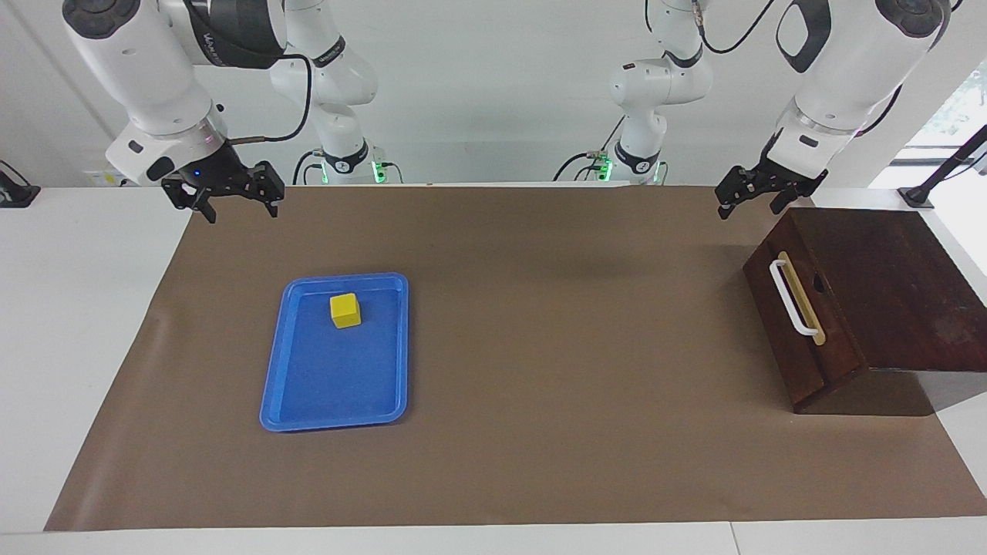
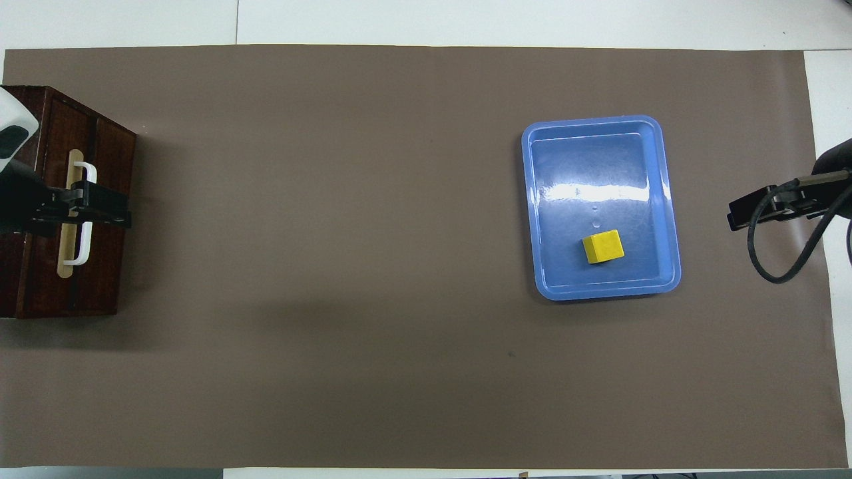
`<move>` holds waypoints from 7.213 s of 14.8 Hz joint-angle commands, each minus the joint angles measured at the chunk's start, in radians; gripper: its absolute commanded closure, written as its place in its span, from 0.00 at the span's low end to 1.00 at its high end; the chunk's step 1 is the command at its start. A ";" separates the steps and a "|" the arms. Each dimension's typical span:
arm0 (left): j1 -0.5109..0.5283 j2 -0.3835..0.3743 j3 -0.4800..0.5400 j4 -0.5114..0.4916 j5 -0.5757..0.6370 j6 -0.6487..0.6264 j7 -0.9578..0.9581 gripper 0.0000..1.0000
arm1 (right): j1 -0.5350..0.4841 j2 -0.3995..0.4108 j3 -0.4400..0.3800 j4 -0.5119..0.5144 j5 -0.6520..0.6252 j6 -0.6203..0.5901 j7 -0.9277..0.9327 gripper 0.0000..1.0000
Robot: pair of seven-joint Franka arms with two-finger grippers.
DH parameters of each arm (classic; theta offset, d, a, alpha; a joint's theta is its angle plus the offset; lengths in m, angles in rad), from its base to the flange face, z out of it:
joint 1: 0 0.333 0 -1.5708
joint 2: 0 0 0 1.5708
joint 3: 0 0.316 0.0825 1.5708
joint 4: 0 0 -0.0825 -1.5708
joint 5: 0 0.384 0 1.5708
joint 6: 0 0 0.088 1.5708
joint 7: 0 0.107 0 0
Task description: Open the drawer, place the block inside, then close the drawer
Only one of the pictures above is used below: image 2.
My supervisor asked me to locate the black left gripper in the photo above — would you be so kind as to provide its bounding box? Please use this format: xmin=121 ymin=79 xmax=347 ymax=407
xmin=0 ymin=160 xmax=132 ymax=237

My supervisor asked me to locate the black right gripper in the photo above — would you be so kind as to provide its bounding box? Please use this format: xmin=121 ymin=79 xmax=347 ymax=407
xmin=728 ymin=138 xmax=852 ymax=232

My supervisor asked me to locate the wooden drawer with white handle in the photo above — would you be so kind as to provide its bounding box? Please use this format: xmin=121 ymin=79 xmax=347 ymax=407
xmin=17 ymin=86 xmax=137 ymax=319

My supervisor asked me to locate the yellow block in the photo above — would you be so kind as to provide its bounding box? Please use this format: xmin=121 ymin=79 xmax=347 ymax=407
xmin=582 ymin=230 xmax=625 ymax=265

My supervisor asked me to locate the dark brown wooden cabinet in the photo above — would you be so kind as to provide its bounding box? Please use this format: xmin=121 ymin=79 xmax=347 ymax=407
xmin=0 ymin=85 xmax=137 ymax=319

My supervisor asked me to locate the blue plastic tray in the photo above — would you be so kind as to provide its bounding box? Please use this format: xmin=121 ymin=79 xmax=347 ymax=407
xmin=521 ymin=114 xmax=682 ymax=301

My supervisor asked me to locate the brown table mat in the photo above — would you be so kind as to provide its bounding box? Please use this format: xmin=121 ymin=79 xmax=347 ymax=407
xmin=0 ymin=44 xmax=849 ymax=470

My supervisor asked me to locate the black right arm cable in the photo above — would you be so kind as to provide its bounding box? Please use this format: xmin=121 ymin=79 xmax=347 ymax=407
xmin=747 ymin=176 xmax=852 ymax=285

